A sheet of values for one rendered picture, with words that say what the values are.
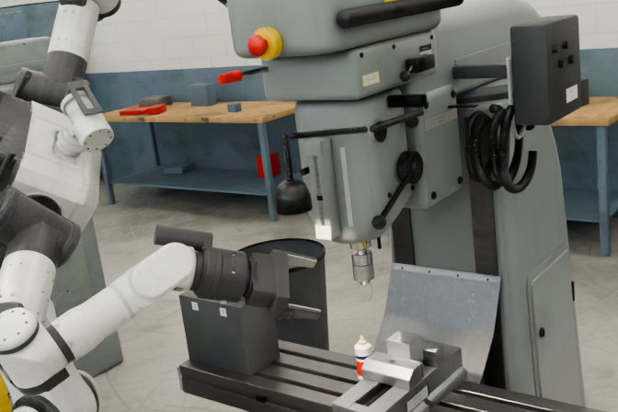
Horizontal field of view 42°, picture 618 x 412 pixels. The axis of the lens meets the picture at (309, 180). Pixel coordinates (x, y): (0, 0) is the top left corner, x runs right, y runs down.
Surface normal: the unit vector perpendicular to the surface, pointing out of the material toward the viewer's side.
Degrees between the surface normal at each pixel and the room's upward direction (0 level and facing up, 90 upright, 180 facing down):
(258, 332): 90
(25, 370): 116
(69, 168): 46
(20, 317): 27
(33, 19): 90
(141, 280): 65
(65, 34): 57
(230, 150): 90
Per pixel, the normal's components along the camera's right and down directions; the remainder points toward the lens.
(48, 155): 0.57, -0.68
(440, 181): 0.79, 0.05
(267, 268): 0.33, -0.61
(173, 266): 0.33, -0.26
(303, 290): 0.56, 0.19
